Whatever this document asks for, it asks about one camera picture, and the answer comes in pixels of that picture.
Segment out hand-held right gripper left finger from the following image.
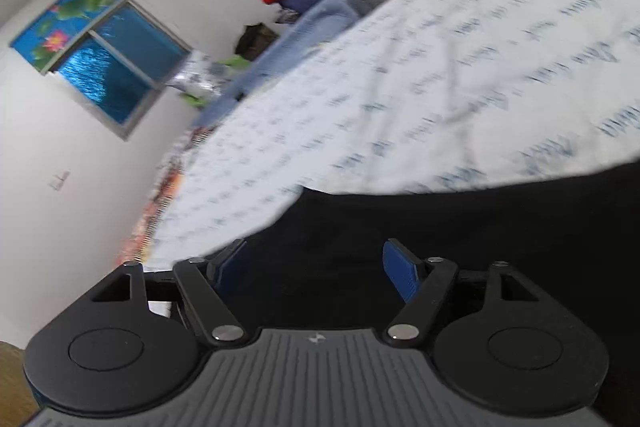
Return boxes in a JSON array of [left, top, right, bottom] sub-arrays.
[[87, 238, 250, 348]]

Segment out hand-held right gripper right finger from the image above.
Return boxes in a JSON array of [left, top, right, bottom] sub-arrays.
[[381, 238, 545, 349]]

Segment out black pants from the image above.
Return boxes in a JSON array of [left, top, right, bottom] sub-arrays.
[[197, 158, 640, 408]]

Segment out colourful patterned cloth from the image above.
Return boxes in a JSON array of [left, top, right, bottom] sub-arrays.
[[117, 126, 212, 266]]

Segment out white script-print bed sheet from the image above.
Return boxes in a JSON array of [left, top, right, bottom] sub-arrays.
[[144, 0, 640, 274]]

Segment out floral pillow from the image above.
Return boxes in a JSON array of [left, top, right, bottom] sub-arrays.
[[167, 49, 237, 100]]

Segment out green plastic basket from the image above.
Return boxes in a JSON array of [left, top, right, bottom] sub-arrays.
[[182, 54, 254, 108]]

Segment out dark bag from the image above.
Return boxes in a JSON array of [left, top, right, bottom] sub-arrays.
[[234, 22, 279, 58]]

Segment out window with blue film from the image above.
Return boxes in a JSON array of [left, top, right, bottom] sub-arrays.
[[49, 0, 194, 141]]

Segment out light blue folded blanket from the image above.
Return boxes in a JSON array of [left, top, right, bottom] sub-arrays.
[[192, 0, 374, 128]]

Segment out lotus flower poster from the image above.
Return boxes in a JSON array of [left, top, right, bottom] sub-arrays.
[[10, 0, 133, 74]]

